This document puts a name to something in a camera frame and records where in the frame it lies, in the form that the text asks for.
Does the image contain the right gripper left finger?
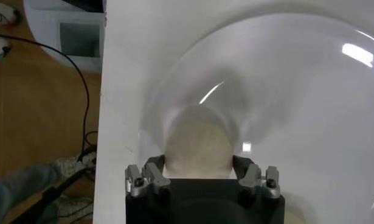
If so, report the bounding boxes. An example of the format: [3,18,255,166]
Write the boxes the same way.
[124,154,172,199]

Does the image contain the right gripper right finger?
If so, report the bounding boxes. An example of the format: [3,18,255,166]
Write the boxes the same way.
[232,154,282,200]

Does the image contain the white steamed baozi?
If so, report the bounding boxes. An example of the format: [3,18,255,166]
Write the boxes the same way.
[164,105,236,180]

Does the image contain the white oval plate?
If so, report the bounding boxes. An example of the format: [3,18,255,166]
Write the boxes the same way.
[137,12,374,224]

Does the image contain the robot wheeled base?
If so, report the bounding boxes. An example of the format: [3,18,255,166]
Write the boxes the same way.
[24,0,107,74]

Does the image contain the black floor cable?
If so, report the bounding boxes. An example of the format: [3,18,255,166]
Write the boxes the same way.
[0,32,99,161]

